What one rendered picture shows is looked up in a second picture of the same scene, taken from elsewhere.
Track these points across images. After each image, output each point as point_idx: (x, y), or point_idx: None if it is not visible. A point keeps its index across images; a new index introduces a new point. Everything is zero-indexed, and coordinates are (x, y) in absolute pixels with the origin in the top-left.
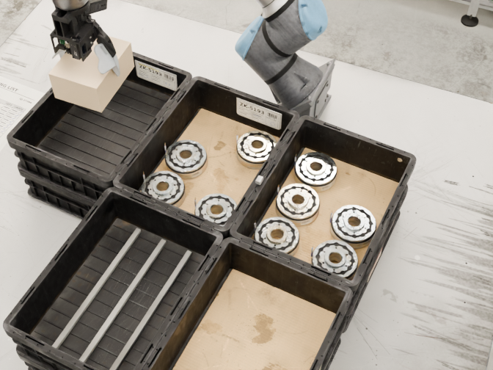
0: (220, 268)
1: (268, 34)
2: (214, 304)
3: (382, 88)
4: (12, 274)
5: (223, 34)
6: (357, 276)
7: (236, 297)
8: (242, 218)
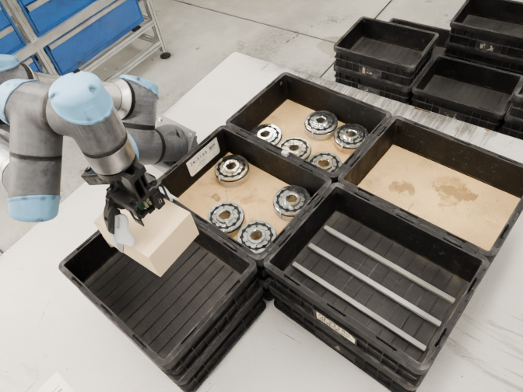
0: None
1: (138, 124)
2: None
3: (177, 116)
4: None
5: (67, 204)
6: (383, 111)
7: None
8: (320, 168)
